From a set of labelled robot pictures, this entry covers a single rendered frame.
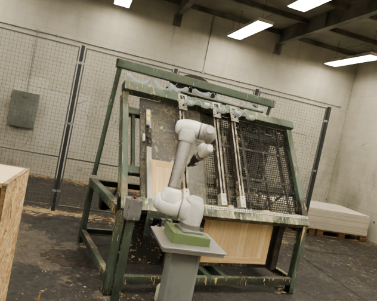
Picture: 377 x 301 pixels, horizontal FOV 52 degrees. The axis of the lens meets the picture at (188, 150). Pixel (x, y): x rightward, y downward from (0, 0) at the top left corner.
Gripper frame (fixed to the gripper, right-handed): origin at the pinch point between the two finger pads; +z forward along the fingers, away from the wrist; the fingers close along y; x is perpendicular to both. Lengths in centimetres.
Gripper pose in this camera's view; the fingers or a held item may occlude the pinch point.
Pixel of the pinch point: (189, 164)
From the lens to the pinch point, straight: 383.6
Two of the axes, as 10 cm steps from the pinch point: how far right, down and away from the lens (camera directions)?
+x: -8.9, -1.5, -4.3
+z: -4.5, 4.1, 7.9
